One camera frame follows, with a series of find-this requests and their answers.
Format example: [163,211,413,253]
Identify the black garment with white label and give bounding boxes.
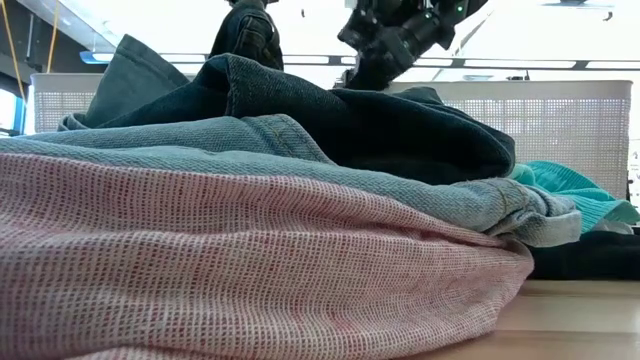
[527,227,640,281]

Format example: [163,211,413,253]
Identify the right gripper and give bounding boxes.
[337,9,436,92]

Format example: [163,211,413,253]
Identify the grey-blue sweatshirt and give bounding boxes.
[0,113,584,250]

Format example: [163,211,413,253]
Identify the white perforated plastic basket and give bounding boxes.
[387,78,634,201]
[29,72,201,135]

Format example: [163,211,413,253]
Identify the teal shirt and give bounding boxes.
[507,159,640,235]

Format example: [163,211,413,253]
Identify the pink woven cloth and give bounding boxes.
[0,152,535,360]

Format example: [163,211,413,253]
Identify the long ceiling light strip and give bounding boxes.
[78,49,640,71]

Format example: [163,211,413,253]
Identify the dark denim jeans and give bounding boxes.
[57,0,517,187]

